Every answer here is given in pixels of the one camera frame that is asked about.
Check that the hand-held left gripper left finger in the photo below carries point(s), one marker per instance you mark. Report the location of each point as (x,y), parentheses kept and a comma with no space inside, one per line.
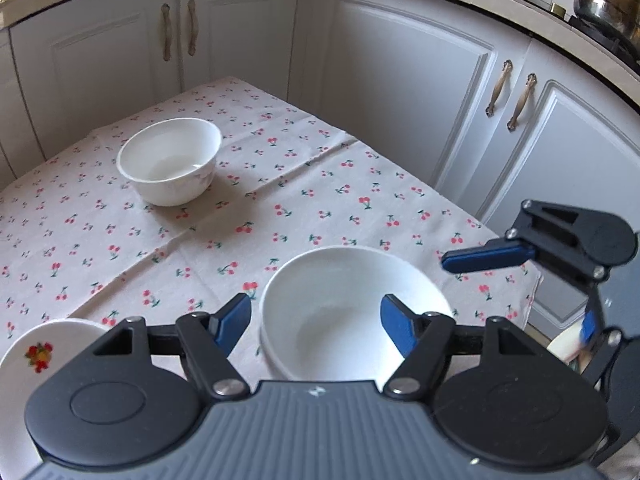
(235,322)

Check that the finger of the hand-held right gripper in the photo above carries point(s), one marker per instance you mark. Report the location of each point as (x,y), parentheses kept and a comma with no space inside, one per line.
(602,355)
(480,257)

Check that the cherry print tablecloth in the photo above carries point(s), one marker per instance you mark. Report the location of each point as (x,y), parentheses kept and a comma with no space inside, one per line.
(300,170)

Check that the white cabinet door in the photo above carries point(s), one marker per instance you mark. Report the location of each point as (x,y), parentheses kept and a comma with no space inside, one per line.
(20,110)
(100,60)
(575,150)
(400,85)
(240,35)

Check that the plain white bowl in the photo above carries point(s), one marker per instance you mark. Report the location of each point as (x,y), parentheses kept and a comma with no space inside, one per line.
(170,180)

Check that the small deep fruit-print plate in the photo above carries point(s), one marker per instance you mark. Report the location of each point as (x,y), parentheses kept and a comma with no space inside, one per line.
(20,385)

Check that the white bowl pink floral print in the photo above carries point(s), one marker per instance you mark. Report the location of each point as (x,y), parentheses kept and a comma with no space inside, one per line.
(340,300)

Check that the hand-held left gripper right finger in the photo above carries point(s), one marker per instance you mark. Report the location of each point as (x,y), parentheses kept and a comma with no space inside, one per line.
(397,317)

